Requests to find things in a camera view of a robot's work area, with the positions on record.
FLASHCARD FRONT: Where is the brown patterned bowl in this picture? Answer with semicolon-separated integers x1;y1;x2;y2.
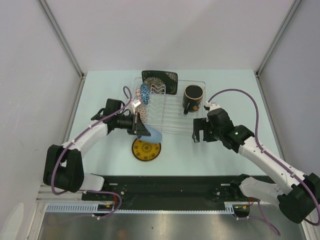
135;104;147;124

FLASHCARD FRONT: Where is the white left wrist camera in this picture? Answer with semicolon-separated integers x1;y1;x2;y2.
128;99;142;114

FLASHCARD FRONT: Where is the light blue plastic cup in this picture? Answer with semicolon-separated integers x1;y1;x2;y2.
137;125;163;144

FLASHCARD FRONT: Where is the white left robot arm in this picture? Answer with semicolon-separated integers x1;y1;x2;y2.
43;98;152;200

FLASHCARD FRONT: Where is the black floral square plate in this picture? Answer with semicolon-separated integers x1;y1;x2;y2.
141;70;179;95

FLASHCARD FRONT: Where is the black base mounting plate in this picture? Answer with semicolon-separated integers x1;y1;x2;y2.
82;175;278;212

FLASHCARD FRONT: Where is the aluminium frame rail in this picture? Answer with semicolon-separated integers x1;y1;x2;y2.
36;185;82;203

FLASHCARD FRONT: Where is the red lacquer cup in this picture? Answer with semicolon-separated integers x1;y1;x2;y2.
182;84;204;115

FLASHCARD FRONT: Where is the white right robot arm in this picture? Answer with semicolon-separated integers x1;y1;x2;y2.
192;108;320;224

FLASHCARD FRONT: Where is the blue patterned bowl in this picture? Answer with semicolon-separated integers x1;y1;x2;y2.
135;83;150;105

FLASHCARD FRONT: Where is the yellow round saucer plate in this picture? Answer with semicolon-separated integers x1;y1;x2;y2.
131;139;162;162

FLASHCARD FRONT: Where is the white slotted cable duct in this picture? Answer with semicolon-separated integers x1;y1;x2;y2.
45;202;234;215

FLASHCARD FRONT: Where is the white wire dish rack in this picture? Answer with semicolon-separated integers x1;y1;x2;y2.
131;77;206;135

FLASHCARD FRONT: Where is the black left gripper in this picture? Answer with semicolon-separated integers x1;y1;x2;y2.
114;111;151;137

